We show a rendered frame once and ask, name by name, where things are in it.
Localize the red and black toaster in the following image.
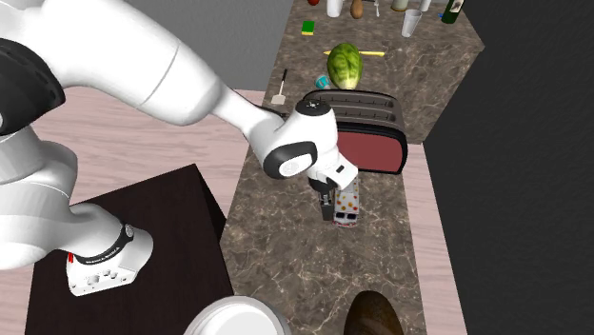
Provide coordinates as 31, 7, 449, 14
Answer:
301, 89, 409, 175

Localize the clear drinking glass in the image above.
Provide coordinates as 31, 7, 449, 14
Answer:
400, 9, 423, 39

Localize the dark green wine bottle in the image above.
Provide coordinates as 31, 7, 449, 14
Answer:
440, 0, 466, 26

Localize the brown bread loaf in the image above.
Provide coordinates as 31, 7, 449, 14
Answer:
343, 289, 406, 335

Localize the green lettuce head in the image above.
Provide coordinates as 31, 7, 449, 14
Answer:
326, 42, 365, 91

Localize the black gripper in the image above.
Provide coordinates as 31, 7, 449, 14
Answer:
307, 176, 340, 223

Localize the white spotted toy van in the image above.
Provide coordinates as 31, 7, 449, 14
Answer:
330, 176, 361, 228

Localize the dark robot stand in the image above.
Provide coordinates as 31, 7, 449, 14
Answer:
24, 163, 236, 335

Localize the white round bowl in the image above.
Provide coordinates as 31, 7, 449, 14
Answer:
183, 295, 293, 335

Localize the yellow pencil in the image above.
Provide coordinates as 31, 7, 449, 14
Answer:
323, 49, 386, 58

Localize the black handled spatula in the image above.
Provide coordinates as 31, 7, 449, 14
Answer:
270, 68, 289, 106

